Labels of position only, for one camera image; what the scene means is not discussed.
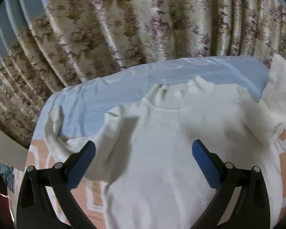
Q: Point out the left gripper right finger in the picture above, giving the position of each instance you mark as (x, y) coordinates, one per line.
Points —
(252, 209)

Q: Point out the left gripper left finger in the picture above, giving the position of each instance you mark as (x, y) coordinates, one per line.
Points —
(34, 208)

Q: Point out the white knit sweater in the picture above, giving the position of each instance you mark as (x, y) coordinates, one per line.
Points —
(149, 177)

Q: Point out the teal cloth on floor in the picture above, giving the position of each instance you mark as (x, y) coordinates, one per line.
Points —
(8, 176)

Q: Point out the grey white board panel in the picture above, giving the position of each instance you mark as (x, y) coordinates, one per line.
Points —
(11, 153)

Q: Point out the orange blue white bed blanket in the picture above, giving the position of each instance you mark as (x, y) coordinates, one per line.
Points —
(83, 107)

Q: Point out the floral beige curtain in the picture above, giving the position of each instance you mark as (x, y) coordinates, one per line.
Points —
(47, 45)

